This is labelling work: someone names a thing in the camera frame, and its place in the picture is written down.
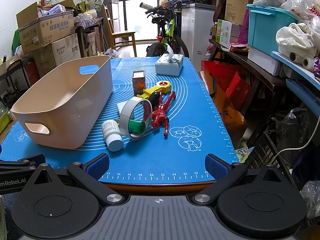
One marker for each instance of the white tissue box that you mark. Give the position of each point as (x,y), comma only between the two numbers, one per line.
(169,63)

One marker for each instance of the teal plastic storage bin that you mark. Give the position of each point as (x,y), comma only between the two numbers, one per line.
(264,22)

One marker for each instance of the beige plastic storage bin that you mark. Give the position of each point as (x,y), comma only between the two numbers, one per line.
(61,109)

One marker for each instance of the green gold small bottle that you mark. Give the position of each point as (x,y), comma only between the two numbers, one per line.
(136,127)

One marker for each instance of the black metal rack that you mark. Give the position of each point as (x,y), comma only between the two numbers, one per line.
(14,83)

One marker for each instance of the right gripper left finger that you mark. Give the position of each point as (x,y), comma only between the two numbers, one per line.
(87,175)

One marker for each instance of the wooden chair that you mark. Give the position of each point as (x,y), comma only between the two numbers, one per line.
(118,39)

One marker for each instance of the red shopping bag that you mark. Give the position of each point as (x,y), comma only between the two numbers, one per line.
(228,90)

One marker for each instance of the green white product box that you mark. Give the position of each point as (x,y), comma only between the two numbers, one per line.
(223,33)

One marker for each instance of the white refrigerator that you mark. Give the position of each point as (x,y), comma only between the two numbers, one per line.
(196,23)

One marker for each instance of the red action figure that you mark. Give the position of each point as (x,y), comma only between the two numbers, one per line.
(159,114)

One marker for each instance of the white pill bottle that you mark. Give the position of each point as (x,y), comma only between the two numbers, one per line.
(112,135)

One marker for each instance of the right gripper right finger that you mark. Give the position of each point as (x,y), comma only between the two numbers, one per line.
(225,174)

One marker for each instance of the white tape roll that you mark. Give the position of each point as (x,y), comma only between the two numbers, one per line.
(143,112)

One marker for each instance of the open top cardboard box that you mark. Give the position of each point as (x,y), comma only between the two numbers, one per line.
(37,30)

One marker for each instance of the white power adapter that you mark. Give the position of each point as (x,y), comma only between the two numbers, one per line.
(126,108)

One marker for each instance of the large lower cardboard box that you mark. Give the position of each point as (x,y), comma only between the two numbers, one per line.
(57,53)

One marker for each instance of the yellow red toy tool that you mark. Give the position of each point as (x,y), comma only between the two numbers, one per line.
(164,86)

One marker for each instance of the blue silicone baking mat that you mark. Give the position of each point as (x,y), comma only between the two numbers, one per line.
(195,130)

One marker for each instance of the green black bicycle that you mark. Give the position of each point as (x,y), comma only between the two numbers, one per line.
(164,17)

